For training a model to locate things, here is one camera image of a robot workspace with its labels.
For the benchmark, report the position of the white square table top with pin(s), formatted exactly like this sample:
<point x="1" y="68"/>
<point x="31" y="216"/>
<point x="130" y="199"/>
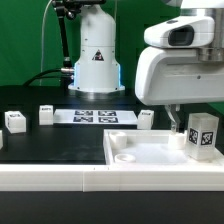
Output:
<point x="138" y="147"/>

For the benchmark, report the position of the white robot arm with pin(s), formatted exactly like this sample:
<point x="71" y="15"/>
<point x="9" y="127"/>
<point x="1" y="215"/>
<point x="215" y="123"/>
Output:
<point x="98" y="73"/>

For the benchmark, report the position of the white sheet with AprilTags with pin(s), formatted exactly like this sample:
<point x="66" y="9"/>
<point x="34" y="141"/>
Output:
<point x="97" y="117"/>

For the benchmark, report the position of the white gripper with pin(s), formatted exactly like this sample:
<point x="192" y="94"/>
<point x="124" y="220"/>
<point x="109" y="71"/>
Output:
<point x="169" y="70"/>

